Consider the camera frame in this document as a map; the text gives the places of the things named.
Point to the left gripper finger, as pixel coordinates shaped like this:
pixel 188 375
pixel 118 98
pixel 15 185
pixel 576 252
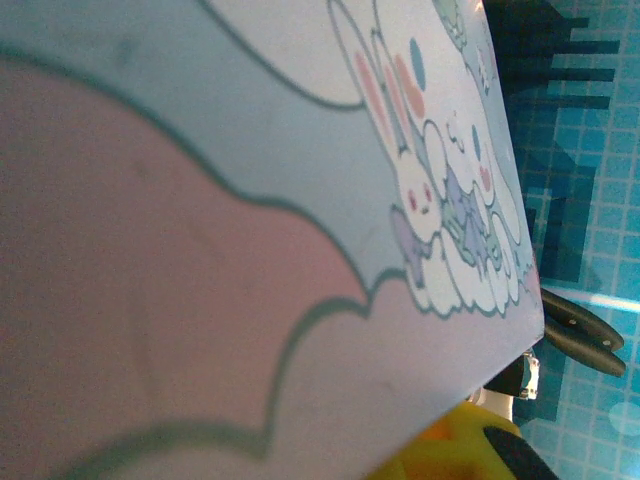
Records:
pixel 520 455

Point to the yellow-headed key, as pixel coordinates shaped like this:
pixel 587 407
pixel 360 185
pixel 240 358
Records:
pixel 440 445

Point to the cartoon bunny tin box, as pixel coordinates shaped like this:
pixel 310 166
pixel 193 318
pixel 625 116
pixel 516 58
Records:
pixel 200 250

